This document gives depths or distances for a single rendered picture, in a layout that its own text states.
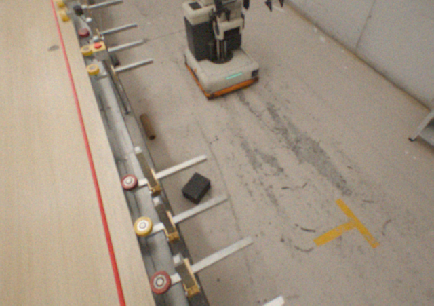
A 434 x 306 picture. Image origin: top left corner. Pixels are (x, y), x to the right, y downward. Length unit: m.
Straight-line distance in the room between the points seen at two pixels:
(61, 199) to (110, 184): 0.23
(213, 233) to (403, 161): 1.71
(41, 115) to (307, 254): 1.97
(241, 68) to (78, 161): 1.89
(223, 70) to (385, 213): 1.87
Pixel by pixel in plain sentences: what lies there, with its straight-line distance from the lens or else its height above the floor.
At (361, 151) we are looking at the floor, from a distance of 2.83.
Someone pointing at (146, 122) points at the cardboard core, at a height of 0.08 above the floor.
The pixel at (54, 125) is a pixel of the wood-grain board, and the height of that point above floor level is 0.90.
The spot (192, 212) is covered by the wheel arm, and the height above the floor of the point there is 0.82.
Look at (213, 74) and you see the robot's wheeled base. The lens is 2.91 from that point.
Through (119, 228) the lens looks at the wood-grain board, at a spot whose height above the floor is 0.90.
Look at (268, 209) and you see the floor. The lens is 2.34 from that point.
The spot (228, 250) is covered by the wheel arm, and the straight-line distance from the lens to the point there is 1.33.
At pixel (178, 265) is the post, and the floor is 1.17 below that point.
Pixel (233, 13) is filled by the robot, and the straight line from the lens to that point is 2.65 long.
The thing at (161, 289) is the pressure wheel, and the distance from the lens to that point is 1.27.
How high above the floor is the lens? 2.12
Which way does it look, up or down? 52 degrees down
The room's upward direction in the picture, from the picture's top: 4 degrees counter-clockwise
